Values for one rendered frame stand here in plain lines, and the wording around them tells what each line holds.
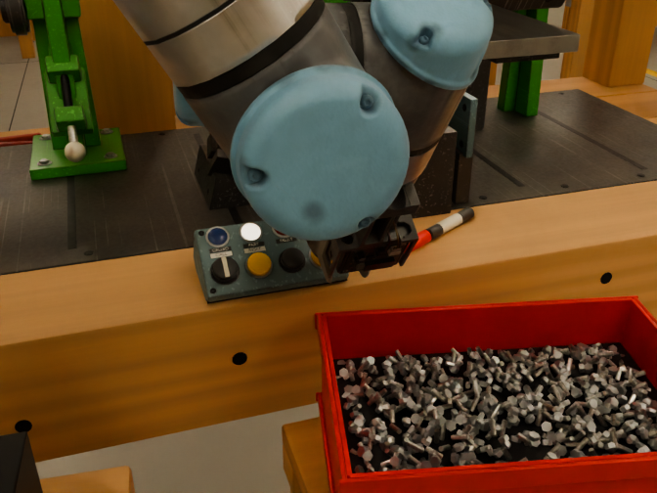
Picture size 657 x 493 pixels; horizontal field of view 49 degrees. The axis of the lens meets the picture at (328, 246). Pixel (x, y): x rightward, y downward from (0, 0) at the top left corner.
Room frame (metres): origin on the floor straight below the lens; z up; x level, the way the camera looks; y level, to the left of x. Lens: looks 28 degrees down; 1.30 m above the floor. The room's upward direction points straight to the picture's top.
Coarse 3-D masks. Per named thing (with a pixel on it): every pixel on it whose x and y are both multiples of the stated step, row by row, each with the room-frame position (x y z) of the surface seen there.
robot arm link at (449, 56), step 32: (384, 0) 0.44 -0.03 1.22; (416, 0) 0.44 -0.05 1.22; (448, 0) 0.44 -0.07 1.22; (480, 0) 0.45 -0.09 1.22; (384, 32) 0.43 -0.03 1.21; (416, 32) 0.42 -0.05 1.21; (448, 32) 0.42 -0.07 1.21; (480, 32) 0.43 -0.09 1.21; (384, 64) 0.43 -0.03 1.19; (416, 64) 0.43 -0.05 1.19; (448, 64) 0.42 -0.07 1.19; (416, 96) 0.44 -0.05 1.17; (448, 96) 0.44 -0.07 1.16; (416, 128) 0.46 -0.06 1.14
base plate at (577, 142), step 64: (192, 128) 1.15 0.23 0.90; (512, 128) 1.15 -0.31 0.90; (576, 128) 1.15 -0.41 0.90; (640, 128) 1.15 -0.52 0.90; (0, 192) 0.89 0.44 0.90; (64, 192) 0.89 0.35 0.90; (128, 192) 0.89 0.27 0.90; (192, 192) 0.89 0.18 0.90; (512, 192) 0.89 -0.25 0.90; (0, 256) 0.71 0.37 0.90; (64, 256) 0.71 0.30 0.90; (128, 256) 0.72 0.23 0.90
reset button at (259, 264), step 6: (258, 252) 0.65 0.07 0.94; (252, 258) 0.64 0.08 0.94; (258, 258) 0.64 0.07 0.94; (264, 258) 0.64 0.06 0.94; (252, 264) 0.64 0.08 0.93; (258, 264) 0.64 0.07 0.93; (264, 264) 0.64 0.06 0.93; (270, 264) 0.64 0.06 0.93; (252, 270) 0.63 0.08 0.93; (258, 270) 0.63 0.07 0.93; (264, 270) 0.63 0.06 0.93
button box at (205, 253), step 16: (240, 224) 0.68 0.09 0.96; (256, 224) 0.68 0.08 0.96; (208, 240) 0.66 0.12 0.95; (240, 240) 0.67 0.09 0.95; (256, 240) 0.67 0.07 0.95; (272, 240) 0.67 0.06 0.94; (288, 240) 0.68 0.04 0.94; (304, 240) 0.68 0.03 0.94; (208, 256) 0.65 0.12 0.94; (240, 256) 0.65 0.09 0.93; (272, 256) 0.66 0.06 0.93; (304, 256) 0.66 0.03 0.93; (208, 272) 0.63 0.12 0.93; (240, 272) 0.64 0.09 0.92; (272, 272) 0.64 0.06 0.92; (288, 272) 0.65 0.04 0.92; (304, 272) 0.65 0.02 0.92; (320, 272) 0.65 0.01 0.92; (336, 272) 0.65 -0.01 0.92; (208, 288) 0.62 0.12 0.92; (224, 288) 0.62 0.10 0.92; (240, 288) 0.62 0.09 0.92; (256, 288) 0.63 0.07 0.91; (272, 288) 0.63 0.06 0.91; (288, 288) 0.64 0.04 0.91
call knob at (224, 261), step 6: (222, 258) 0.64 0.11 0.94; (228, 258) 0.64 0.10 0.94; (216, 264) 0.63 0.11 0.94; (222, 264) 0.63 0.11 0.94; (228, 264) 0.63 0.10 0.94; (234, 264) 0.63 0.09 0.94; (216, 270) 0.62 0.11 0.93; (222, 270) 0.62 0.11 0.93; (228, 270) 0.63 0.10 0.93; (234, 270) 0.63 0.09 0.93; (216, 276) 0.62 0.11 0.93; (222, 276) 0.62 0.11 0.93; (228, 276) 0.62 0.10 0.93; (234, 276) 0.63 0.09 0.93
